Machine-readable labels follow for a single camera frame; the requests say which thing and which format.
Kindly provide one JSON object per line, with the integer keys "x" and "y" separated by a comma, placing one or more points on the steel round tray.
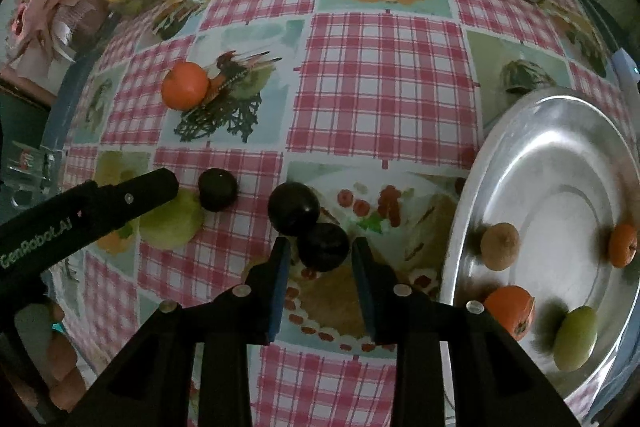
{"x": 559, "y": 170}

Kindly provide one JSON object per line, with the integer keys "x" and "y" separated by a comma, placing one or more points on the dark plum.
{"x": 293, "y": 208}
{"x": 323, "y": 247}
{"x": 217, "y": 189}

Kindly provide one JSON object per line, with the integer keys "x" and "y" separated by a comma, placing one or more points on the pink flower bouquet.
{"x": 42, "y": 30}

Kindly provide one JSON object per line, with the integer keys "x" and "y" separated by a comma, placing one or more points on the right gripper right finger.
{"x": 495, "y": 383}

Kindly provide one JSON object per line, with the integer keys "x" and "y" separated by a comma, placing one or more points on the orange far tangerine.
{"x": 184, "y": 86}

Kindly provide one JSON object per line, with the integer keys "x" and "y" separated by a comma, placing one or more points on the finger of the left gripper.
{"x": 128, "y": 200}

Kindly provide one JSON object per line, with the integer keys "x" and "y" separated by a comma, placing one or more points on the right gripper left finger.
{"x": 148, "y": 382}

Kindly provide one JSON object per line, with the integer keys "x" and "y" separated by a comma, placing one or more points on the brown kiwi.
{"x": 499, "y": 246}

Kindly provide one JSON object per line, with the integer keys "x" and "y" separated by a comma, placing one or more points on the green pear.
{"x": 174, "y": 224}
{"x": 575, "y": 339}

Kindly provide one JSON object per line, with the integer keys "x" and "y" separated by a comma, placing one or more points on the white power strip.
{"x": 626, "y": 68}

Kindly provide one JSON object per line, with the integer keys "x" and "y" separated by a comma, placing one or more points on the checkered fruit tablecloth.
{"x": 405, "y": 216}

